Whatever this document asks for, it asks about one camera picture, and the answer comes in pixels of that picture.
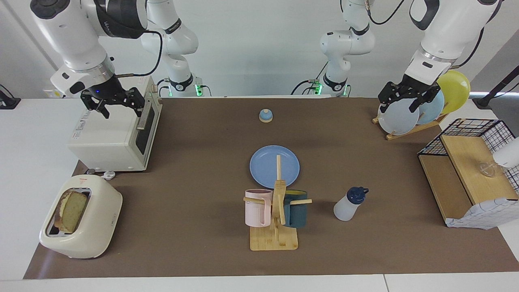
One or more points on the wooden shelf box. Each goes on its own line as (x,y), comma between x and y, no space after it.
(466,162)

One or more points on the cream two-slot toaster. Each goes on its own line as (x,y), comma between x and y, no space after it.
(93,227)

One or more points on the white cylindrical object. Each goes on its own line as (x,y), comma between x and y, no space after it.
(509,156)

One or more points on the white toaster oven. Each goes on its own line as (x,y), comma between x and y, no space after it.
(109,138)

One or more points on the clear glass cup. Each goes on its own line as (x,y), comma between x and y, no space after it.
(487,169)

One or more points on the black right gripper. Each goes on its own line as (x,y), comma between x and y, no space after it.
(106,92)

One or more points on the pink ribbed mug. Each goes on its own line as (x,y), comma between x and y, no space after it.
(255,211)

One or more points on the teal mug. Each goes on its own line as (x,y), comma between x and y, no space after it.
(296,215)

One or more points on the white checkered cloth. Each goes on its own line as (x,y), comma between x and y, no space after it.
(486,213)

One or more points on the toasted bread slice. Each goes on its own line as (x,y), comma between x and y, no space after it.
(73,211)

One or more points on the yellow round plate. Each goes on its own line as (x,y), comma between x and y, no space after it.
(456,89)

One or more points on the wooden plate rack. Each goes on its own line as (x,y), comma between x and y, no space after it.
(409,132)

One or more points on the white seasoning bottle navy cap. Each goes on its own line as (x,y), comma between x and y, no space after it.
(346,209)

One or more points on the wooden mug rack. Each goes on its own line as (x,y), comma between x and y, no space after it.
(273,239)

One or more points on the white wall socket box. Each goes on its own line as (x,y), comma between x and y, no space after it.
(52,94)

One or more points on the small blue wooden-knob bell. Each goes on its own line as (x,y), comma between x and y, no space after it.
(265,117)

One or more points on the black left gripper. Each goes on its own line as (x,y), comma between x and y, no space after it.
(413,87)

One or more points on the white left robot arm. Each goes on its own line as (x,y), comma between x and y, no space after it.
(450,36)

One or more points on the black clamp mount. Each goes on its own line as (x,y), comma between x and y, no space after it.
(7,101)

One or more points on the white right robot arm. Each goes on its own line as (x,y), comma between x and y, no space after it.
(73,36)

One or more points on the light blue round plate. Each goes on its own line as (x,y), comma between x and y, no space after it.
(434,109)

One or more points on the brown table mat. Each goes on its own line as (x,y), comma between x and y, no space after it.
(194,162)

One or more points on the grey round plate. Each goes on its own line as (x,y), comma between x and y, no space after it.
(399,121)

